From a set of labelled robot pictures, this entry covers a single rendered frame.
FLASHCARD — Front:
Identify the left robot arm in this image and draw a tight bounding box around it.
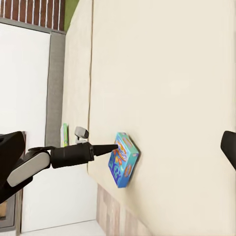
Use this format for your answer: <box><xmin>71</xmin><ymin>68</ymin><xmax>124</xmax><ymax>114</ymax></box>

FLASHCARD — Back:
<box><xmin>0</xmin><ymin>126</ymin><xmax>118</xmax><ymax>204</ymax></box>

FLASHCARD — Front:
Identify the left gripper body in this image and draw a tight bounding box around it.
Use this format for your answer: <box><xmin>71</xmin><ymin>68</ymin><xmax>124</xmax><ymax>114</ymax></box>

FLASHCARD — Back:
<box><xmin>64</xmin><ymin>142</ymin><xmax>94</xmax><ymax>167</ymax></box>

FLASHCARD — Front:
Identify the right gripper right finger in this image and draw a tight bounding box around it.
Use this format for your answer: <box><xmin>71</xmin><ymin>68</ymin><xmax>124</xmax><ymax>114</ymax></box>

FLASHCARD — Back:
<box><xmin>220</xmin><ymin>131</ymin><xmax>236</xmax><ymax>170</ymax></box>

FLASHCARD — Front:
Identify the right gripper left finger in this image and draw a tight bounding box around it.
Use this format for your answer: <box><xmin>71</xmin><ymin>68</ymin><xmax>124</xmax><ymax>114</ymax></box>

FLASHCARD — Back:
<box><xmin>0</xmin><ymin>130</ymin><xmax>26</xmax><ymax>189</ymax></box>

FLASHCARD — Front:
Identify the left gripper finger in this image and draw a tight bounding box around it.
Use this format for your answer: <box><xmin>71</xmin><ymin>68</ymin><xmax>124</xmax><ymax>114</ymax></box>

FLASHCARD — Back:
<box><xmin>90</xmin><ymin>144</ymin><xmax>118</xmax><ymax>159</ymax></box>

